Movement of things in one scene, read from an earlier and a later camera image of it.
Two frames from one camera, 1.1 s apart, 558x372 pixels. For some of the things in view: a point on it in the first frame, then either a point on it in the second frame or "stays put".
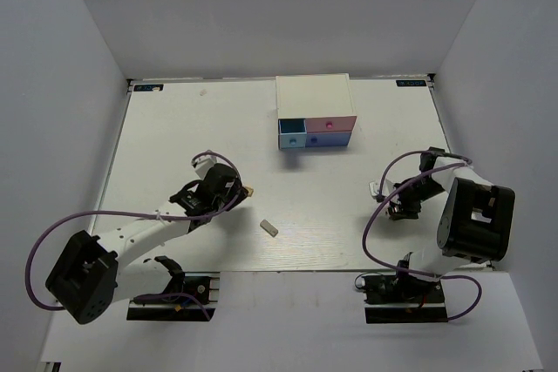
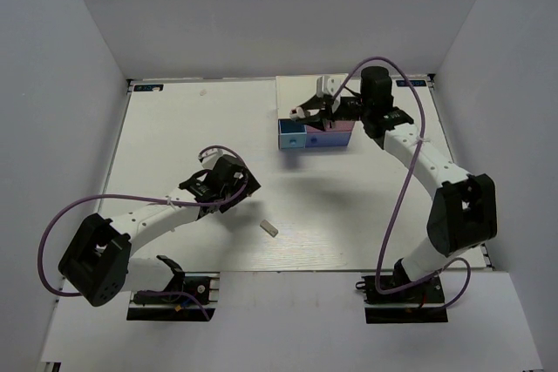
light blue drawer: (292, 133) stays put
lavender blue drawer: (324, 139) stays put
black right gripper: (405, 210) → (320, 119)
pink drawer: (327, 125) stays put
